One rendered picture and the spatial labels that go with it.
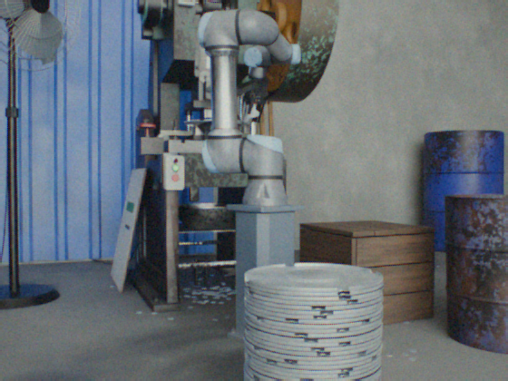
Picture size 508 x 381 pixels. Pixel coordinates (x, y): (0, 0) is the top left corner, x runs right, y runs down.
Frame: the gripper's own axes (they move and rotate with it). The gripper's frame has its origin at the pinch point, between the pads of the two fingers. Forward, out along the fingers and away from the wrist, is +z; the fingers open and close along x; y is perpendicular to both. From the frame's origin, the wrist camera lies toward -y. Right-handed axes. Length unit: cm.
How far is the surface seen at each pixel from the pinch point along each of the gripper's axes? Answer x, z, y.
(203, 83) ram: 20.1, -9.6, -14.4
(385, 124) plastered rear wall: 126, 40, 176
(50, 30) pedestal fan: 51, -22, -80
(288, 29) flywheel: 30, -37, 27
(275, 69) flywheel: 36.7, -15.4, 27.6
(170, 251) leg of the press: -29, 47, -35
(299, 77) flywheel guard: 6.5, -19.3, 26.1
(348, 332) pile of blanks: -143, -7, -33
